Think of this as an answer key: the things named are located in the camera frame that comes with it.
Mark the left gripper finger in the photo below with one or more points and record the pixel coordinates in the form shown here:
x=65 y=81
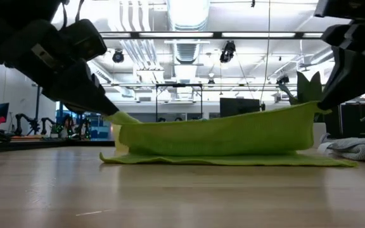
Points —
x=97 y=84
x=81 y=95

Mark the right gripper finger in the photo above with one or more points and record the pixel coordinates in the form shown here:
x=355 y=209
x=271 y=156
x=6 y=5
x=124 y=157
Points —
x=353 y=79

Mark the lime green microfiber towel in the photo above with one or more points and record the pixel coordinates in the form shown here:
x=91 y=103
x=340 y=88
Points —
x=217 y=136

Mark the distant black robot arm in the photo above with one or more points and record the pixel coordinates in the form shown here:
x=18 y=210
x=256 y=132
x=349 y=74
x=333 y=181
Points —
x=178 y=119
x=27 y=122
x=162 y=119
x=47 y=123

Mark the grey microfiber towel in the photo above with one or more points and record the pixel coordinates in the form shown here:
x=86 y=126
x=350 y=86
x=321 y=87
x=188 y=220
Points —
x=356 y=149

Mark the black spot lamp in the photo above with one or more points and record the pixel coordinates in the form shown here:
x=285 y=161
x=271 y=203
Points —
x=227 y=51
x=118 y=56

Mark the black room partition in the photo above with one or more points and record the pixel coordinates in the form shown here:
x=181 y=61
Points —
x=360 y=120

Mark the snake plant in white pot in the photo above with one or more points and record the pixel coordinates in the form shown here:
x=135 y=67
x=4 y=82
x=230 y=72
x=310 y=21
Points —
x=309 y=88

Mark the black bar with light strips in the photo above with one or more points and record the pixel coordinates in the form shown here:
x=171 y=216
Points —
x=201 y=35

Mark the large black monitor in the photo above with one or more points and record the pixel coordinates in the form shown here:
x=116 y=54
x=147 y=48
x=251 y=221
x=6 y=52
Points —
x=239 y=107

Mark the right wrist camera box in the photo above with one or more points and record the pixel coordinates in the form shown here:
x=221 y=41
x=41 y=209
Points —
x=353 y=8

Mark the distant black rig frame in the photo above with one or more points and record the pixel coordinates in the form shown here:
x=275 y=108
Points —
x=38 y=101
x=179 y=85

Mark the black aluminium table frame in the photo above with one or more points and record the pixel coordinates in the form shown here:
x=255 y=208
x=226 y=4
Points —
x=43 y=145

